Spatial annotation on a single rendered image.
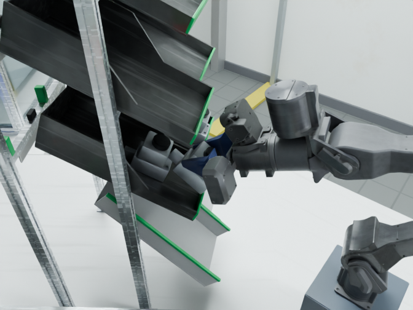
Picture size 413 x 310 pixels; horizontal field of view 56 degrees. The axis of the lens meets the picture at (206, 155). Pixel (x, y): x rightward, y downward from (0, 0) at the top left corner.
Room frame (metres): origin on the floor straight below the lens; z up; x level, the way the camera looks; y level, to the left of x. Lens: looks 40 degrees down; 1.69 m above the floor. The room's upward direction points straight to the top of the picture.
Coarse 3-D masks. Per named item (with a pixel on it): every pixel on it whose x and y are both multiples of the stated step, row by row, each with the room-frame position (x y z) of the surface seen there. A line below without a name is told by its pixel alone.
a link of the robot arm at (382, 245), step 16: (352, 224) 0.42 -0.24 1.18; (368, 224) 0.40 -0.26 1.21; (384, 224) 0.40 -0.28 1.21; (400, 224) 0.38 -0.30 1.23; (352, 240) 0.38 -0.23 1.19; (368, 240) 0.36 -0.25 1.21; (384, 240) 0.36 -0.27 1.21; (400, 240) 0.35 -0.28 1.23; (352, 256) 0.36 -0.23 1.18; (368, 256) 0.35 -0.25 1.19; (384, 256) 0.35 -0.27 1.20; (400, 256) 0.35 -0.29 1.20
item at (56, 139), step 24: (72, 96) 0.58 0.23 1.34; (48, 120) 0.47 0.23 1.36; (72, 120) 0.56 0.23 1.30; (96, 120) 0.58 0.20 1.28; (120, 120) 0.58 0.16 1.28; (48, 144) 0.47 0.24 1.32; (72, 144) 0.46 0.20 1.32; (96, 144) 0.45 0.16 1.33; (96, 168) 0.45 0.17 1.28; (144, 192) 0.44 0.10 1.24; (168, 192) 0.47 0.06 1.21; (192, 192) 0.48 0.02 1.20; (192, 216) 0.42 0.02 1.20
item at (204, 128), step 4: (208, 112) 0.64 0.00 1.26; (204, 116) 0.62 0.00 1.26; (208, 116) 0.64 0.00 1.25; (204, 120) 0.62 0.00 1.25; (204, 124) 0.61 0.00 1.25; (208, 124) 0.65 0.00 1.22; (200, 128) 0.62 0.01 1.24; (204, 128) 0.61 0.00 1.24; (208, 128) 0.64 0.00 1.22; (200, 132) 0.62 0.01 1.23; (204, 132) 0.63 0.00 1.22; (200, 136) 0.62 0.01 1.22; (204, 136) 0.61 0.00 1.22; (196, 140) 0.62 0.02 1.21; (200, 140) 0.62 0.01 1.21
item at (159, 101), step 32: (32, 0) 0.53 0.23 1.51; (64, 0) 0.59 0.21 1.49; (32, 32) 0.46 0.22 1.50; (64, 32) 0.45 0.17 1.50; (128, 32) 0.57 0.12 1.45; (32, 64) 0.47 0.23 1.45; (64, 64) 0.46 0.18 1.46; (128, 64) 0.55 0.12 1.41; (160, 64) 0.56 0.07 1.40; (128, 96) 0.44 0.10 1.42; (160, 96) 0.50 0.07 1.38; (192, 96) 0.54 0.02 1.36; (160, 128) 0.43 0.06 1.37; (192, 128) 0.46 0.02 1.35
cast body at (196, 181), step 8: (200, 144) 0.50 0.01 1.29; (176, 152) 0.50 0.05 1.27; (192, 152) 0.50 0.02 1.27; (200, 152) 0.48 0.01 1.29; (208, 152) 0.47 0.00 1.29; (216, 152) 0.48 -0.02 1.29; (176, 160) 0.49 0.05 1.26; (176, 168) 0.47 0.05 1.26; (184, 168) 0.47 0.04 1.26; (184, 176) 0.47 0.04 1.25; (192, 176) 0.46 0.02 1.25; (192, 184) 0.46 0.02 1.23; (200, 184) 0.46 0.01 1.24; (200, 192) 0.46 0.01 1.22
